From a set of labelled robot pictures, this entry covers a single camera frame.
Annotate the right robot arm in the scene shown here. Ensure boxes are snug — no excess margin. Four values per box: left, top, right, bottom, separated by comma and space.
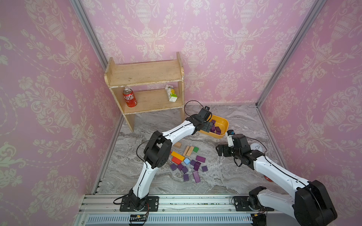
216, 131, 337, 226

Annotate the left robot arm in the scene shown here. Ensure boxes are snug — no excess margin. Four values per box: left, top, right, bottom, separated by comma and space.
113, 106, 212, 212

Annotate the yellow plastic storage bin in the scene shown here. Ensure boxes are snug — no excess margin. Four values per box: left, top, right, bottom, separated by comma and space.
199, 115, 229, 139

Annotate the natural wood long brick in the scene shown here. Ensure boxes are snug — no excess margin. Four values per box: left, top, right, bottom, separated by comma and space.
186, 147, 194, 157
183, 146, 189, 156

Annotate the white green juice carton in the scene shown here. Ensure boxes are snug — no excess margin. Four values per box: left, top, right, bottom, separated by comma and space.
166, 85, 178, 102

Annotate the yellow wooden brick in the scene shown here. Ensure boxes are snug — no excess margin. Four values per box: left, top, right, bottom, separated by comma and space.
171, 151, 185, 161

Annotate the light blue wooden brick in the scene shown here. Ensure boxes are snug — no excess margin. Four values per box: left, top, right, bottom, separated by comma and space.
184, 158, 190, 165

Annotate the red flat wooden brick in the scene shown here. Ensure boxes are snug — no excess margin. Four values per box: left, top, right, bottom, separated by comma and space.
172, 157, 182, 165

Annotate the purple long front brick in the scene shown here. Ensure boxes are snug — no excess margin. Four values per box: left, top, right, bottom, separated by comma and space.
193, 171, 201, 183

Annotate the wooden two-tier shelf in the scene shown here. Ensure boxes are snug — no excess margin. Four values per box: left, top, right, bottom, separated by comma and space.
104, 52, 185, 132

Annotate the red cola can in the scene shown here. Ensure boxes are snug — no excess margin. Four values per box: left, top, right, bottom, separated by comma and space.
123, 87, 137, 108

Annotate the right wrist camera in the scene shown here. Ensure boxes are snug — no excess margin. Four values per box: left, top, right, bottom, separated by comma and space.
226, 130, 235, 147

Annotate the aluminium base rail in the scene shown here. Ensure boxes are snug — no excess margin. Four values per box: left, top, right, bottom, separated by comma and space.
74, 194, 299, 226

